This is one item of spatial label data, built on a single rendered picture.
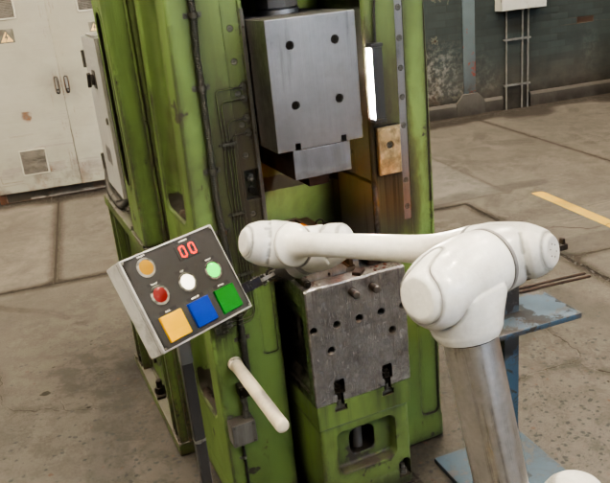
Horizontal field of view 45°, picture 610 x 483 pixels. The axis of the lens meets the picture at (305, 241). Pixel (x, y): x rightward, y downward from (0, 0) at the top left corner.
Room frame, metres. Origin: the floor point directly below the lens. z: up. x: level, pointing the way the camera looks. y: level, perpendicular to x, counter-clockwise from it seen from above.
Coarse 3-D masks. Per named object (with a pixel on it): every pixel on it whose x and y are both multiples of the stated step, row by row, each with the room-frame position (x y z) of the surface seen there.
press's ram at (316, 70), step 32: (256, 32) 2.30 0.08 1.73; (288, 32) 2.26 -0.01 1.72; (320, 32) 2.30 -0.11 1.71; (352, 32) 2.34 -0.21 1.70; (256, 64) 2.33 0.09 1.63; (288, 64) 2.26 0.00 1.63; (320, 64) 2.30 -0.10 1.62; (352, 64) 2.34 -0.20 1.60; (256, 96) 2.36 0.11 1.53; (288, 96) 2.25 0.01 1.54; (320, 96) 2.29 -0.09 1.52; (352, 96) 2.33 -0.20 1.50; (288, 128) 2.25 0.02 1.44; (320, 128) 2.29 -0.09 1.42; (352, 128) 2.33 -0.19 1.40
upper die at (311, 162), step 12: (336, 144) 2.31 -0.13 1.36; (348, 144) 2.32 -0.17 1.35; (264, 156) 2.50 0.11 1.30; (276, 156) 2.39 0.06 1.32; (288, 156) 2.29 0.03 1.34; (300, 156) 2.26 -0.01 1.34; (312, 156) 2.28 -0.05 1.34; (324, 156) 2.29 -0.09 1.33; (336, 156) 2.31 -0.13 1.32; (348, 156) 2.32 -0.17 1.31; (276, 168) 2.40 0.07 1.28; (288, 168) 2.30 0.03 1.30; (300, 168) 2.26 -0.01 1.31; (312, 168) 2.27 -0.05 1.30; (324, 168) 2.29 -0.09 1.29; (336, 168) 2.31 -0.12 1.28; (348, 168) 2.32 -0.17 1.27
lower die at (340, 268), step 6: (300, 222) 2.63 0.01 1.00; (306, 222) 2.65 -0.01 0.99; (312, 222) 2.64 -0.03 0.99; (342, 264) 2.30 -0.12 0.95; (324, 270) 2.28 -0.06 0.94; (330, 270) 2.29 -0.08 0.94; (336, 270) 2.29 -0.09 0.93; (342, 270) 2.30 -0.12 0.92; (348, 270) 2.31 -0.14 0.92; (306, 276) 2.25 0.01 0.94; (312, 276) 2.26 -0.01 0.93; (318, 276) 2.27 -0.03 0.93; (324, 276) 2.28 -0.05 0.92; (330, 276) 2.29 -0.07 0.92
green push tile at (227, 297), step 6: (222, 288) 1.99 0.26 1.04; (228, 288) 2.00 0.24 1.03; (234, 288) 2.01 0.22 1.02; (216, 294) 1.97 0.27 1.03; (222, 294) 1.98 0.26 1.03; (228, 294) 1.99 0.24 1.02; (234, 294) 2.00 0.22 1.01; (222, 300) 1.96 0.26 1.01; (228, 300) 1.98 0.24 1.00; (234, 300) 1.99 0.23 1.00; (240, 300) 2.00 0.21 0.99; (222, 306) 1.95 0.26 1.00; (228, 306) 1.96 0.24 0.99; (234, 306) 1.98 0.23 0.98; (240, 306) 1.99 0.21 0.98
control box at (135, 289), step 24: (192, 240) 2.04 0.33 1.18; (216, 240) 2.09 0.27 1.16; (120, 264) 1.87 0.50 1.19; (168, 264) 1.95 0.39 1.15; (192, 264) 1.99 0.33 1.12; (120, 288) 1.88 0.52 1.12; (144, 288) 1.86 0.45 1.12; (168, 288) 1.90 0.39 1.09; (192, 288) 1.94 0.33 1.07; (216, 288) 1.99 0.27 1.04; (240, 288) 2.03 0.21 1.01; (144, 312) 1.82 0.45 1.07; (168, 312) 1.85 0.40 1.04; (144, 336) 1.83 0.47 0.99; (192, 336) 1.85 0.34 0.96
